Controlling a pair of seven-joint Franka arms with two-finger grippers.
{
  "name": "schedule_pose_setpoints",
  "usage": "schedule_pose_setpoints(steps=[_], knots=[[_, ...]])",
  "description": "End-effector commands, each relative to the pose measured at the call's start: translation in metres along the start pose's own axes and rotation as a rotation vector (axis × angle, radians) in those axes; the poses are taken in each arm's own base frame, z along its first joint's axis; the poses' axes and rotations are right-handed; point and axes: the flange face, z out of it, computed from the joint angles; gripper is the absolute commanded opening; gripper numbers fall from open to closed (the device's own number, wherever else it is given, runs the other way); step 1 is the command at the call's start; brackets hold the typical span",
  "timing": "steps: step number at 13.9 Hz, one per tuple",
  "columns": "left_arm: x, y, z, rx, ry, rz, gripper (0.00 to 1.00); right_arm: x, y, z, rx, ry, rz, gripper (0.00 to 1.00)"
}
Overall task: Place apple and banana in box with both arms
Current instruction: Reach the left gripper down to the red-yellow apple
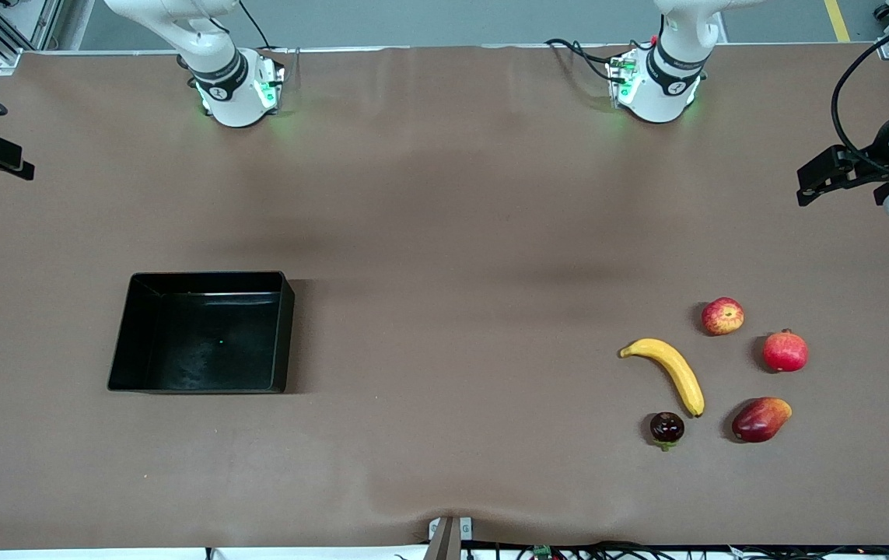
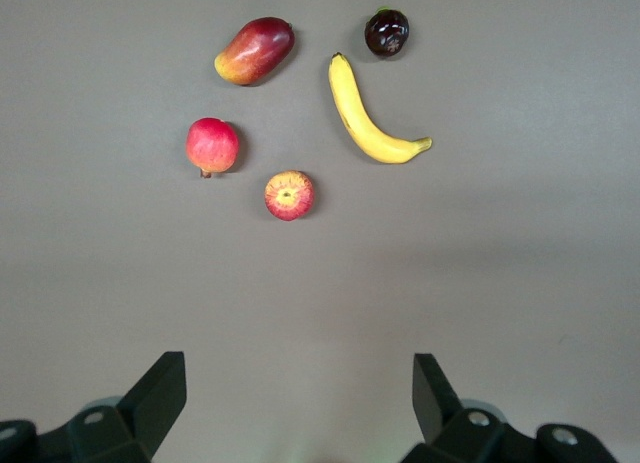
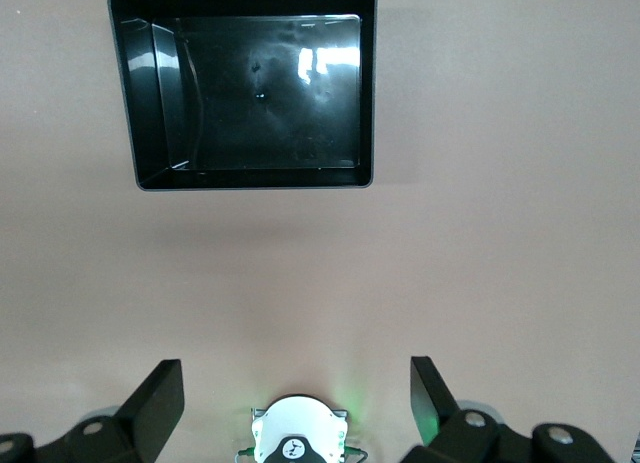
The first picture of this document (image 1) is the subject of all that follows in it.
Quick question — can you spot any red yellow apple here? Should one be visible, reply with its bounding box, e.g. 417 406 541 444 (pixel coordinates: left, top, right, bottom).
702 296 745 337

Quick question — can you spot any yellow banana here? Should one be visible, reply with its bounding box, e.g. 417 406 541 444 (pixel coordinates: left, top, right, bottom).
619 338 705 418

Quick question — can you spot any black plastic box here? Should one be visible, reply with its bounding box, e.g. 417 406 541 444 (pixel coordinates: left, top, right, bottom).
107 271 295 394

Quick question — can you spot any red pomegranate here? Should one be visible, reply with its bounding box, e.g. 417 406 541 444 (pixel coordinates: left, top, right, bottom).
763 329 810 373

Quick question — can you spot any red orange mango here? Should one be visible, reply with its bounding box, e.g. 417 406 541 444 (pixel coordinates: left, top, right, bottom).
731 397 793 444

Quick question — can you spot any dark purple mangosteen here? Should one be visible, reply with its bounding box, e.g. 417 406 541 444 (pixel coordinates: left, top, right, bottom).
649 411 686 452

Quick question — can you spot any table cover mat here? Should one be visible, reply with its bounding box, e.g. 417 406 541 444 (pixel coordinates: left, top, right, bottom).
0 43 889 550

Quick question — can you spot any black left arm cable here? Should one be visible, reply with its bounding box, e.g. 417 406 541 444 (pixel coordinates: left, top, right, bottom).
831 8 889 176

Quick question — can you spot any black base cable bundle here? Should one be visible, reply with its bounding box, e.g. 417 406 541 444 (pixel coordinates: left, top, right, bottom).
544 37 625 83

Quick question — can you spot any thin black base cable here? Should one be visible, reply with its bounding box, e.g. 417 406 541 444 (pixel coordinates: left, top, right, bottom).
237 0 271 52

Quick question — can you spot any grey metal table bracket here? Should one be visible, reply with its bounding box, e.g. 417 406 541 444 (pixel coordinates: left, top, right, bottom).
429 516 473 542

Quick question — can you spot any dark camera stand post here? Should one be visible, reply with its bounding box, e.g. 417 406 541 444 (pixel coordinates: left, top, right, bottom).
422 517 462 560

